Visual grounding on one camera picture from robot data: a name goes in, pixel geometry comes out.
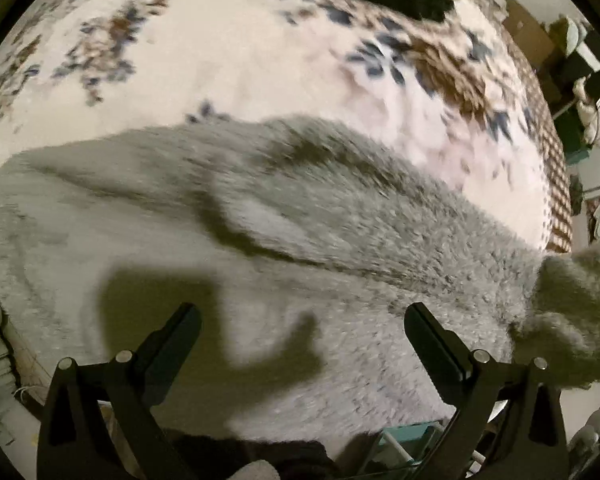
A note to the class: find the cardboard box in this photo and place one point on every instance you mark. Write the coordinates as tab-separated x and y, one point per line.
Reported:
527	30

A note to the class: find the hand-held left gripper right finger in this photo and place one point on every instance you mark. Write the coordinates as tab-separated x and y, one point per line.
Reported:
430	350

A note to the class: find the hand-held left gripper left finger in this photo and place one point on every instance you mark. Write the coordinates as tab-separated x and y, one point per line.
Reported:
177	347

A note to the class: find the white puffer jacket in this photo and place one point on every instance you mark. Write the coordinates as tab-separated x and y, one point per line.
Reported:
592	110

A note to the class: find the brown checked bed skirt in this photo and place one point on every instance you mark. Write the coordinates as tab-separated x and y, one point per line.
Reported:
550	160

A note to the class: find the floral bed sheet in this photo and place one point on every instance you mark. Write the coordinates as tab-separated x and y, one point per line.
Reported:
230	60

